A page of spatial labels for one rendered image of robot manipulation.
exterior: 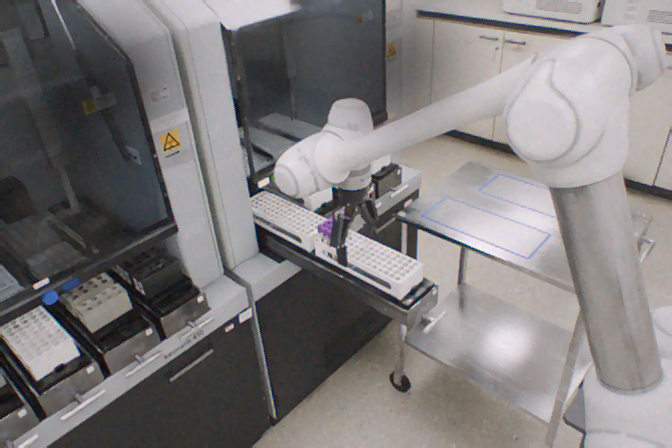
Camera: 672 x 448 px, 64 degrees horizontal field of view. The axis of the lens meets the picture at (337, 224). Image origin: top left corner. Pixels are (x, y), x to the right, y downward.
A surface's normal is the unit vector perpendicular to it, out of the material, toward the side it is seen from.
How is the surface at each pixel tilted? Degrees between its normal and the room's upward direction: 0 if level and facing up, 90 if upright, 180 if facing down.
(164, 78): 90
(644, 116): 90
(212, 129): 90
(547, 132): 84
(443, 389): 0
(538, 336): 0
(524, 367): 0
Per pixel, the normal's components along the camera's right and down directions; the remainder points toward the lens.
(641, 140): -0.69, 0.43
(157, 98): 0.74, 0.34
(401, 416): -0.06, -0.83
